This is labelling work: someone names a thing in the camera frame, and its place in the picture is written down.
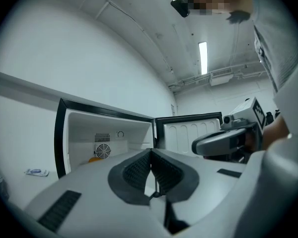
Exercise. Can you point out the black head camera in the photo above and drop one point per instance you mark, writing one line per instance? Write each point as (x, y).
(180, 6)

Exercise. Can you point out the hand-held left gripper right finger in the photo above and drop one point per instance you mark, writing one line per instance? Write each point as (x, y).
(208, 182)

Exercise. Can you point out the white air conditioner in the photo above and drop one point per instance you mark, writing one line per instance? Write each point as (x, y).
(221, 77)

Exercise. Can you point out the black mini fridge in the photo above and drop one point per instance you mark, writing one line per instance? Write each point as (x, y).
(109, 123)

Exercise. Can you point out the orange-brown potato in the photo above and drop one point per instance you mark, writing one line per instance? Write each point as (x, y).
(95, 160)

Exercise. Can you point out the long ceiling light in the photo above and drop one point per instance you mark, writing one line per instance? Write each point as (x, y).
(202, 58)

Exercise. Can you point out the person in white shirt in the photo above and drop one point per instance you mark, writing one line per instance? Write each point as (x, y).
(280, 46)

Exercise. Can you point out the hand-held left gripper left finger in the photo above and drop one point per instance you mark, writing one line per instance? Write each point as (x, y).
(89, 195)

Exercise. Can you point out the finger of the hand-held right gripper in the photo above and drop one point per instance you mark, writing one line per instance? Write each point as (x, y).
(211, 142)

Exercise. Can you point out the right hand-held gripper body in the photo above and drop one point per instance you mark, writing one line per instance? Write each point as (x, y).
(248, 118)

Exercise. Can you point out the person's right forearm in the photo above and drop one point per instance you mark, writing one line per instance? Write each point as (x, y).
(275, 133)

